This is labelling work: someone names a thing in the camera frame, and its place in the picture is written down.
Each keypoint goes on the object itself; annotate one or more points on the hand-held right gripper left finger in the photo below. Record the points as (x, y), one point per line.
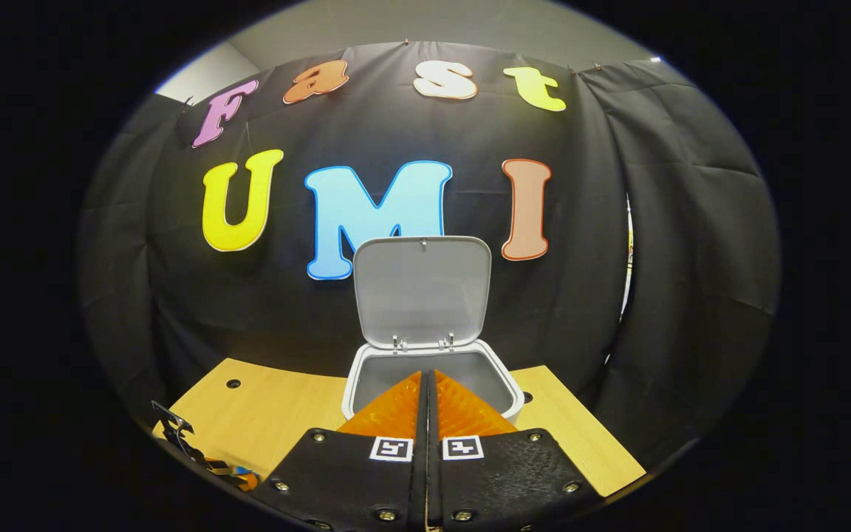
(366, 480)

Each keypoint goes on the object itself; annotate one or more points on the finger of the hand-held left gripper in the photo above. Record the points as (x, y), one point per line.
(174, 425)

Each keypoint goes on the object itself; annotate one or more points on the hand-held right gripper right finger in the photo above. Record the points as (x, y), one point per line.
(499, 480)

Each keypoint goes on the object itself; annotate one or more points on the white desktop garbage bin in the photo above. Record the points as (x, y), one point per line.
(425, 295)

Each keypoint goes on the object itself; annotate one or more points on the wooden desktop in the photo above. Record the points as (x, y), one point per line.
(278, 414)

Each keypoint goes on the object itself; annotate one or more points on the black backdrop cloth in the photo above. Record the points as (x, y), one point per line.
(617, 258)

